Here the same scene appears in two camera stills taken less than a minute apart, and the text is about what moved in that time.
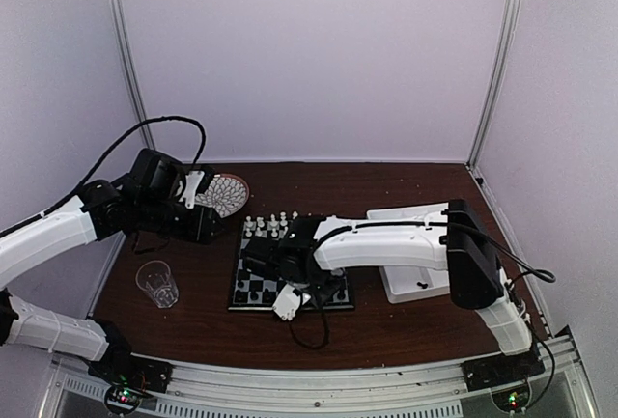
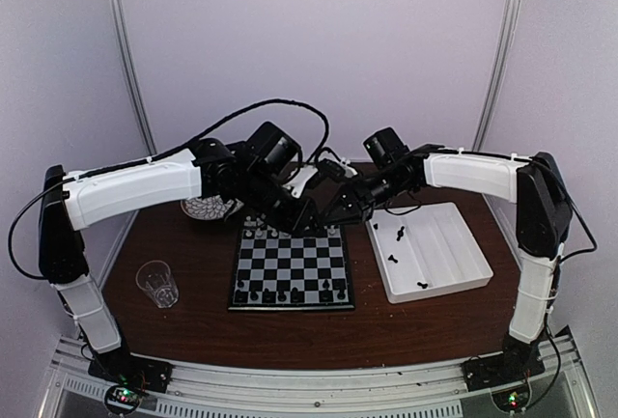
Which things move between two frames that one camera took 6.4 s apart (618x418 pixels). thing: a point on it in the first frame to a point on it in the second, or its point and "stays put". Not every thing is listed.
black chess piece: (266, 297) stays put
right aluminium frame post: (489, 119) stays put
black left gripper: (199, 231) to (296, 221)
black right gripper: (332, 285) to (360, 207)
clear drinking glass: (154, 276) stays put
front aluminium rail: (69, 391) stays put
